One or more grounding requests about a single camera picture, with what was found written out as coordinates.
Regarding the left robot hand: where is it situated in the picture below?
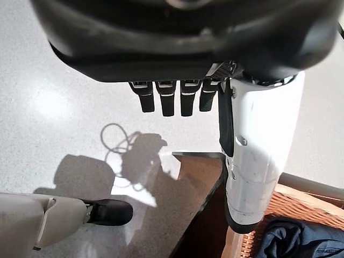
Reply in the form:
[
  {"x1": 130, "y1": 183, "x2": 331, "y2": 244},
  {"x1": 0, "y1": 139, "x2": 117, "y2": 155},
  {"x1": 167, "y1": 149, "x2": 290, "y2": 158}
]
[{"x1": 29, "y1": 0, "x2": 340, "y2": 234}]

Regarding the rectangular wicker laundry basket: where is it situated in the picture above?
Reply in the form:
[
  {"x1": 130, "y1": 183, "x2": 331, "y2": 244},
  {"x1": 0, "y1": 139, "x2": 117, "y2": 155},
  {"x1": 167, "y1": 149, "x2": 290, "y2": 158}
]
[{"x1": 219, "y1": 171, "x2": 344, "y2": 258}]

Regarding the silver left robot leg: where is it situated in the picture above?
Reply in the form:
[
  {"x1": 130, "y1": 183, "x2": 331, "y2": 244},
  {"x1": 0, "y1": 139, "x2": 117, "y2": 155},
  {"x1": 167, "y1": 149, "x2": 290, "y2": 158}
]
[{"x1": 0, "y1": 191, "x2": 134, "y2": 253}]

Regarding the blue garment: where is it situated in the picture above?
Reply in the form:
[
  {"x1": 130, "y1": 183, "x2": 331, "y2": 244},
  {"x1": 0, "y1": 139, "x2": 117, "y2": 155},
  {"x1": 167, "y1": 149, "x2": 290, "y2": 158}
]
[{"x1": 257, "y1": 217, "x2": 344, "y2": 258}]

